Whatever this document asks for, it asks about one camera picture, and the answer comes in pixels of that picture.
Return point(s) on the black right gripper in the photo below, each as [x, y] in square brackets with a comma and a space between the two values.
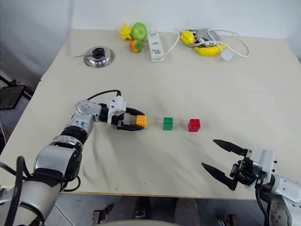
[243, 173]

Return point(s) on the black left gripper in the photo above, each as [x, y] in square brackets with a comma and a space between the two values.
[118, 122]

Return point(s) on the orange toy brick cube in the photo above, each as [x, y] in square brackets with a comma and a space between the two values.
[142, 121]

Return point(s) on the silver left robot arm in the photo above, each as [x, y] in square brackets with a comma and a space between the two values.
[58, 160]

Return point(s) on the green toy brick cube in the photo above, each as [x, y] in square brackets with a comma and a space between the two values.
[168, 123]

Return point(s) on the red toy brick cube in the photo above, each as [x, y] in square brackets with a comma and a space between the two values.
[194, 125]

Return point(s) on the dark grey rounded shape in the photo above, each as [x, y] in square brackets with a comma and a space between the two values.
[185, 209]

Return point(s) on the steel pot lid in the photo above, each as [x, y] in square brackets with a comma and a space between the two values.
[100, 60]

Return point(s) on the orange toy fruit green leaf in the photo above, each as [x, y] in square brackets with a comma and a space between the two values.
[136, 46]

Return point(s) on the white power strip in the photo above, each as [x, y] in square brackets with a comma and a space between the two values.
[155, 47]

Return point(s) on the yellow toy star fruit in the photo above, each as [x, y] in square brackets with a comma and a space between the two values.
[125, 32]

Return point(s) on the green toy apple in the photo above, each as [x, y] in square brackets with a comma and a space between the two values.
[139, 30]

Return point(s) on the yellow toy lemon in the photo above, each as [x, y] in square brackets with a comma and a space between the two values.
[187, 37]

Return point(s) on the yellow toy banana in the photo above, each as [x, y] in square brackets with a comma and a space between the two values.
[209, 50]

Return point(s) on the white power plug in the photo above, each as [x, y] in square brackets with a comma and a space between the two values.
[227, 55]

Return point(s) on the steel bowl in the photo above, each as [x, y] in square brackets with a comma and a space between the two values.
[207, 36]

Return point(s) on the black stand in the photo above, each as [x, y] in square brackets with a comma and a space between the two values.
[9, 96]

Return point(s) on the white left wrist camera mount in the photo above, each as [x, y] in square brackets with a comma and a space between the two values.
[117, 104]

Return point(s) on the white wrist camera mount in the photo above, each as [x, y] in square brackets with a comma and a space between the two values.
[117, 104]
[266, 160]

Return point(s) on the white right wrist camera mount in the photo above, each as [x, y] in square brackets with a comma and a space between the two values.
[266, 160]

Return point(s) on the rusty metal bracket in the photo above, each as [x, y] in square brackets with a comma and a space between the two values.
[100, 214]

